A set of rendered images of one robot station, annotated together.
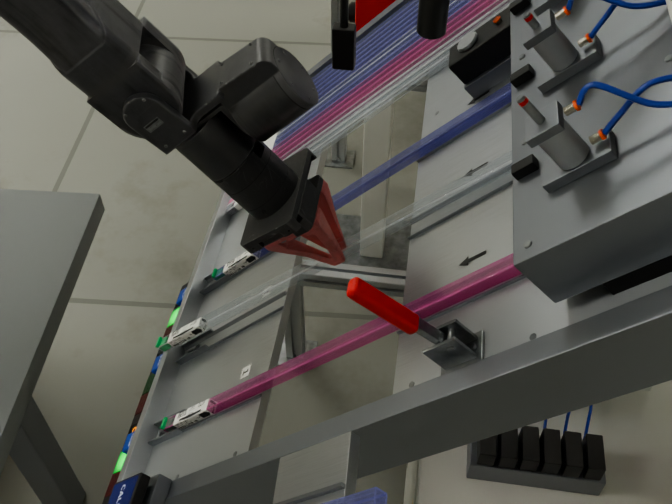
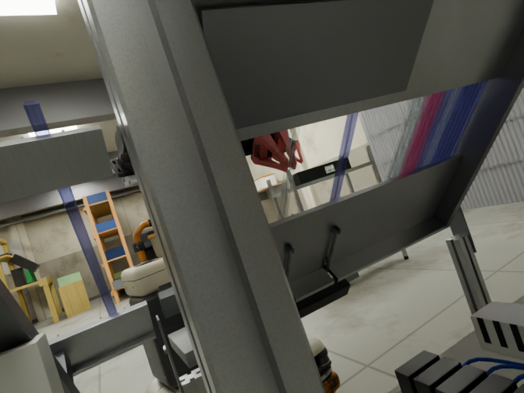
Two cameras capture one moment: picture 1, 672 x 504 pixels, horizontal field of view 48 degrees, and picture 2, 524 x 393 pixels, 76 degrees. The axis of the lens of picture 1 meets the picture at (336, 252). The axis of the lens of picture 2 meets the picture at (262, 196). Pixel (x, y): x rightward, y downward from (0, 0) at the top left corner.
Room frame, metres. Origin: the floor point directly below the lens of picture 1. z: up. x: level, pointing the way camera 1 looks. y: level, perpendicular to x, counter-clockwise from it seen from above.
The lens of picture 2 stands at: (0.18, -0.43, 0.89)
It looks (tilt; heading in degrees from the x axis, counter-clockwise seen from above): 1 degrees up; 58
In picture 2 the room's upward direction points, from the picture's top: 19 degrees counter-clockwise
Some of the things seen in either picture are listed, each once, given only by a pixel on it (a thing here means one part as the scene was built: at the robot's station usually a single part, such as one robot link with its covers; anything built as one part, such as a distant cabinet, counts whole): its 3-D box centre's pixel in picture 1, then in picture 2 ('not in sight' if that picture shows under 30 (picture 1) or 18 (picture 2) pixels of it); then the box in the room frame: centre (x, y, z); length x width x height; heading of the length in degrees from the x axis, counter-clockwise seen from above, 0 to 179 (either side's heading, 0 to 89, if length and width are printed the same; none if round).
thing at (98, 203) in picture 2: not in sight; (111, 246); (1.12, 7.95, 1.13); 2.50 x 0.66 x 2.25; 86
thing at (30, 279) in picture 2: not in sight; (43, 273); (-0.31, 8.51, 1.03); 1.59 x 1.42 x 2.06; 86
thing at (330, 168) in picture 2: not in sight; (320, 172); (2.30, 1.90, 1.01); 0.57 x 0.17 x 0.11; 172
